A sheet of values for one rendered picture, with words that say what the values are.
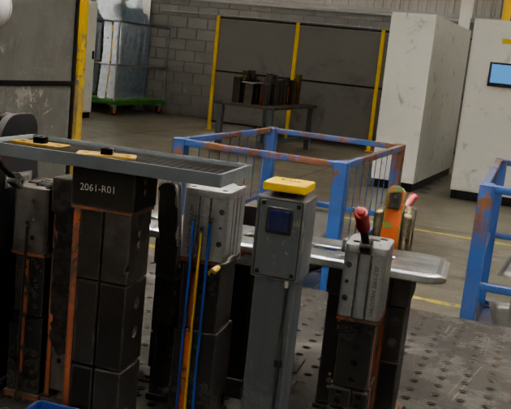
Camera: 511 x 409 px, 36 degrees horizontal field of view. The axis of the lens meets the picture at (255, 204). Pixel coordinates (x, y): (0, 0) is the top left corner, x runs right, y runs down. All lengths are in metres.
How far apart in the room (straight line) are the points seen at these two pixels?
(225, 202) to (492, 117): 8.03
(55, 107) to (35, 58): 0.38
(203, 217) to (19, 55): 3.59
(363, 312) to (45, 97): 3.96
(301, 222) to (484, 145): 8.19
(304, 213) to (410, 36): 8.27
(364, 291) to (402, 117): 8.09
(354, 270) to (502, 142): 8.01
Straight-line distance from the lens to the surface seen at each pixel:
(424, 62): 9.25
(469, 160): 9.24
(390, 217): 1.55
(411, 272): 1.34
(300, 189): 1.06
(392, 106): 9.32
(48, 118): 5.08
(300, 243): 1.07
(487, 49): 9.21
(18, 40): 4.76
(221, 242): 1.27
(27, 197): 1.37
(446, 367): 1.83
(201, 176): 1.06
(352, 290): 1.24
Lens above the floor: 1.32
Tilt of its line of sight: 10 degrees down
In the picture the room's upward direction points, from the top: 6 degrees clockwise
